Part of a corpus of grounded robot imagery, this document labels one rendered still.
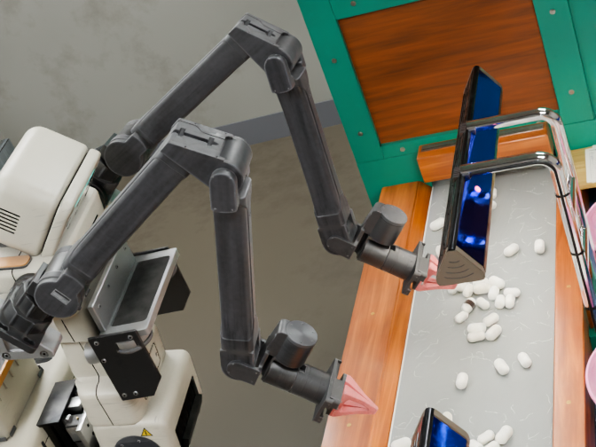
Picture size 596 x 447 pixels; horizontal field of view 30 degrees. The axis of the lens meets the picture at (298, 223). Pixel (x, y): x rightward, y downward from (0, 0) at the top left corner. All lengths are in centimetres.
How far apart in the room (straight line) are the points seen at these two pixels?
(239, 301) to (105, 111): 319
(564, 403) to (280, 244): 226
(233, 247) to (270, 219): 252
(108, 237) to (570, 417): 83
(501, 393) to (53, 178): 89
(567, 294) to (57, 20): 306
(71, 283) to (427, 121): 107
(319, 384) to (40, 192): 58
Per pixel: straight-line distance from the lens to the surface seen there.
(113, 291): 215
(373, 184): 269
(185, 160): 165
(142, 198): 172
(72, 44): 482
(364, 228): 215
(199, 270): 415
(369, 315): 230
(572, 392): 200
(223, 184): 164
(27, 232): 201
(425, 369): 217
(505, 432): 197
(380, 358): 219
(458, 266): 182
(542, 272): 231
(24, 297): 192
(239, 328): 184
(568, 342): 210
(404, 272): 218
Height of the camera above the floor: 214
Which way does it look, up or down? 31 degrees down
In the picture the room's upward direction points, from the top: 22 degrees counter-clockwise
